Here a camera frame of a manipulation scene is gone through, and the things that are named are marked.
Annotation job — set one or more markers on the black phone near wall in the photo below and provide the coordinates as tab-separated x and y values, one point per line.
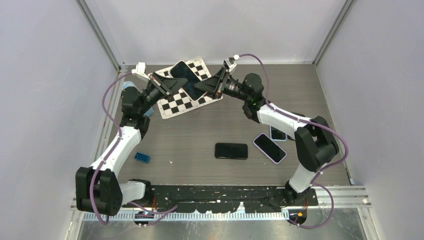
288	136

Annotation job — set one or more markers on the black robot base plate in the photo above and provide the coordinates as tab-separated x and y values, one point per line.
220	199

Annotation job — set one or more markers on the black white chessboard mat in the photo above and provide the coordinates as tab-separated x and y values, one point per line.
181	103

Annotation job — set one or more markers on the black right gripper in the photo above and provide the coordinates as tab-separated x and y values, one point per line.
216	85

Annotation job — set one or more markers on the light blue cased phone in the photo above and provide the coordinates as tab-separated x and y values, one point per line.
277	135

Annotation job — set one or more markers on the black phone from case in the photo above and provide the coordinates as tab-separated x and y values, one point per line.
182	71

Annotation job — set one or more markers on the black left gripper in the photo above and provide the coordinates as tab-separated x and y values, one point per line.
167	87

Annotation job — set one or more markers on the lilac cased phone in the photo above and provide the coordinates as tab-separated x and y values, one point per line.
269	148

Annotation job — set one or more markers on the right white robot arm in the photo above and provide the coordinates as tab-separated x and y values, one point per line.
314	140

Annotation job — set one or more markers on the beige phone case with ring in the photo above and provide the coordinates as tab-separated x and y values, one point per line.
198	69

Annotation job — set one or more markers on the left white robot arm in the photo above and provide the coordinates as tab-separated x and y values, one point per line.
98	190

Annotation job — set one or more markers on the black phone on table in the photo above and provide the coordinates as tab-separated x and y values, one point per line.
235	151

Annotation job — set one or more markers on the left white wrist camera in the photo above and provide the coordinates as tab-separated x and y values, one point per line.
140	72

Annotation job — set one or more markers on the blue toy brick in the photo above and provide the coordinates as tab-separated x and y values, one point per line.
142	157

